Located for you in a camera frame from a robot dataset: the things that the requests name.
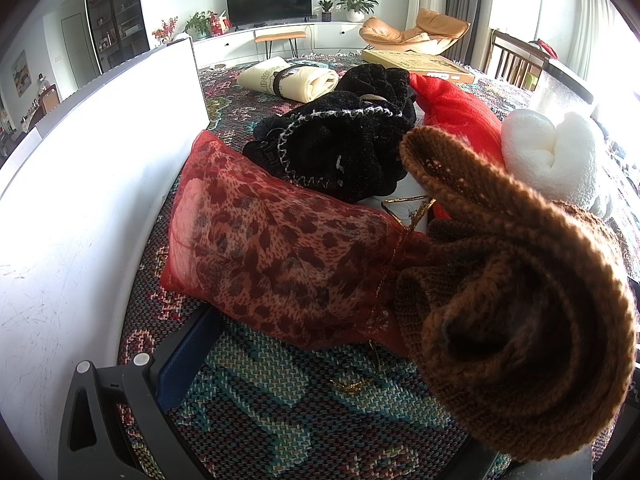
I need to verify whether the orange lounge chair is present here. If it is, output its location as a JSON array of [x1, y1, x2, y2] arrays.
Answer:
[[359, 8, 472, 56]]

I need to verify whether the dark display bookshelf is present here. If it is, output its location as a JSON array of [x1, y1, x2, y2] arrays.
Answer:
[[84, 0, 151, 75]]

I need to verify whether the white television cabinet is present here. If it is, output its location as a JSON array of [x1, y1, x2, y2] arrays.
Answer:
[[190, 20, 371, 68]]

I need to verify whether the red leopard print mesh bag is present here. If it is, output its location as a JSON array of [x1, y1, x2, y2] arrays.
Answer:
[[160, 130, 436, 356]]

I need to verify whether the large green potted plant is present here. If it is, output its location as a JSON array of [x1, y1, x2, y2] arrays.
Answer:
[[334, 0, 379, 23]]

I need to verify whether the red mesh cloth bag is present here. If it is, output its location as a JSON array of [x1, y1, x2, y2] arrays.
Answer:
[[409, 74, 506, 171]]

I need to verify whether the red flower arrangement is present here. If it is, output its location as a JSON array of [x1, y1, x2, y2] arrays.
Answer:
[[151, 16, 179, 45]]

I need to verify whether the white fluffy towel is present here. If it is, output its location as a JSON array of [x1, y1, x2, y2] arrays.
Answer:
[[500, 109, 613, 221]]

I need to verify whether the flat cardboard box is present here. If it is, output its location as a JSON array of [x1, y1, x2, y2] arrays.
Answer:
[[361, 49, 476, 83]]

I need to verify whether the bushy green potted plant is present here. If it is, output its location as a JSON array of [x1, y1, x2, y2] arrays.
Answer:
[[184, 11, 213, 41]]

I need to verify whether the black fuzzy scarf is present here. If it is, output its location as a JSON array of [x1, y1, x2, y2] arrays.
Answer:
[[242, 66, 418, 203]]

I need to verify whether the red cloth on chair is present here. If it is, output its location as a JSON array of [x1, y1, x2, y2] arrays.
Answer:
[[530, 37, 560, 61]]

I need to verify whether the cream rolled cushion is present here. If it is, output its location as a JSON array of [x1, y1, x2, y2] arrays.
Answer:
[[236, 57, 341, 101]]

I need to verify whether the framed wall picture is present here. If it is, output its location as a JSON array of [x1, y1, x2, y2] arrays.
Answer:
[[12, 50, 28, 97]]

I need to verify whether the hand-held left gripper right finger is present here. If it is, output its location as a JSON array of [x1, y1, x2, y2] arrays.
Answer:
[[462, 435, 596, 480]]

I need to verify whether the black television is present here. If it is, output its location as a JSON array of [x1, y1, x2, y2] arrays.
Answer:
[[225, 0, 313, 28]]

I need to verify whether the wooden chair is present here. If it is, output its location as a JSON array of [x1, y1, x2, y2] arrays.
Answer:
[[487, 29, 546, 92]]

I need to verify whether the white door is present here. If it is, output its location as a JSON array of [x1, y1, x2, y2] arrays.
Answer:
[[62, 12, 98, 86]]

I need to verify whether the white board panel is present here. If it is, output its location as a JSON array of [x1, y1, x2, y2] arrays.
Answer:
[[0, 35, 211, 480]]

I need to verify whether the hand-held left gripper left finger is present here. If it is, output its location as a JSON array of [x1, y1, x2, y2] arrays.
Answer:
[[57, 305, 223, 480]]

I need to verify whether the brown knitted scarf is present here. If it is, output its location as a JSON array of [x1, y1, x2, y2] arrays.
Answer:
[[392, 125, 638, 463]]

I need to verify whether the orange padded bench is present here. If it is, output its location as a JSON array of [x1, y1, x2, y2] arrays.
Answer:
[[254, 30, 307, 60]]

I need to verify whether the colourful woven tablecloth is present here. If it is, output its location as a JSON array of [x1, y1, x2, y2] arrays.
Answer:
[[117, 50, 640, 480]]

